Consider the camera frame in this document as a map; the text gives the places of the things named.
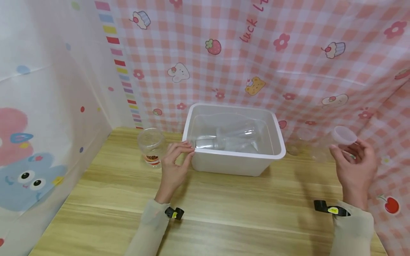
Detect person's right hand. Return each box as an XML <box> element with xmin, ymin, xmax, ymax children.
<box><xmin>329</xmin><ymin>138</ymin><xmax>379</xmax><ymax>211</ymax></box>

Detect person's left hand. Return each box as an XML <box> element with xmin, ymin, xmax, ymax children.
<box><xmin>154</xmin><ymin>140</ymin><xmax>195</xmax><ymax>204</ymax></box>

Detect clear jar with translucent lid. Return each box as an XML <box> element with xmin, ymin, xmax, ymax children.
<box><xmin>311</xmin><ymin>126</ymin><xmax>358</xmax><ymax>164</ymax></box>

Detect person's left forearm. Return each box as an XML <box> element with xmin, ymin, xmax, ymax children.
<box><xmin>124</xmin><ymin>199</ymin><xmax>171</xmax><ymax>256</ymax></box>

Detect person's right forearm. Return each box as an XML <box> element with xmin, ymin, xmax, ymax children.
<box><xmin>329</xmin><ymin>201</ymin><xmax>375</xmax><ymax>256</ymax></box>

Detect black wrist band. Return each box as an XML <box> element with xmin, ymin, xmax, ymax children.
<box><xmin>164</xmin><ymin>207</ymin><xmax>185</xmax><ymax>220</ymax></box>
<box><xmin>314</xmin><ymin>200</ymin><xmax>352</xmax><ymax>218</ymax></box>

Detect clear jar with red label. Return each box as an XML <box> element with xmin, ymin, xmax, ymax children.
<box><xmin>137</xmin><ymin>128</ymin><xmax>166</xmax><ymax>168</ymax></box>

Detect white plastic bin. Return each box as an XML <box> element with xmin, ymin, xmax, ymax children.
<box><xmin>182</xmin><ymin>103</ymin><xmax>287</xmax><ymax>177</ymax></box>

